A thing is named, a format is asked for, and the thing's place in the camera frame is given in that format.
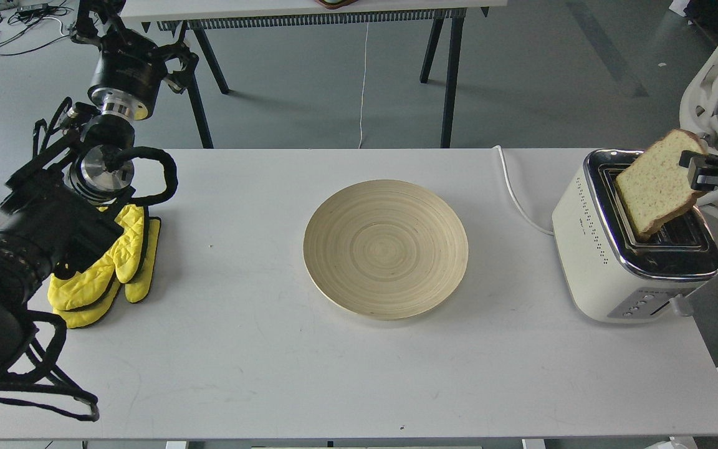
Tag yellow oven mitt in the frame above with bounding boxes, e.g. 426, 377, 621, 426
47, 204, 148, 312
47, 216, 162, 329

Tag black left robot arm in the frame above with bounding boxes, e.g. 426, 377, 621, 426
0, 1, 198, 422

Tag slice of bread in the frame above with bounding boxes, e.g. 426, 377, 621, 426
615, 130, 707, 242

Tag brown object on background table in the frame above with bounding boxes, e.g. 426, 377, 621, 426
315, 0, 356, 9

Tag background table with black legs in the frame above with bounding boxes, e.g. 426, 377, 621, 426
120, 1, 507, 148

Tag round wooden plate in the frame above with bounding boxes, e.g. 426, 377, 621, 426
302, 180, 469, 321

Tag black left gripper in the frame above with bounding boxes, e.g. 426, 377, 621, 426
69, 1, 199, 120

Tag yellow oven mitt bottom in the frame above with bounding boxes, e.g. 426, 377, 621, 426
47, 216, 162, 329

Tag yellow oven mitt top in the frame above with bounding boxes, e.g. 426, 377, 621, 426
47, 204, 148, 312

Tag thin white hanging cable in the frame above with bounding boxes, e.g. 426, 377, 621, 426
358, 22, 370, 149

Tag white toaster power cable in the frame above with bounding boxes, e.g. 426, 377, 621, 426
492, 145, 555, 237

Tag cream white toaster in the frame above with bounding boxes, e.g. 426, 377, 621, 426
552, 150, 718, 324

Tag cables and adapters on floor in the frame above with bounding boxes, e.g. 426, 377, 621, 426
0, 0, 79, 66

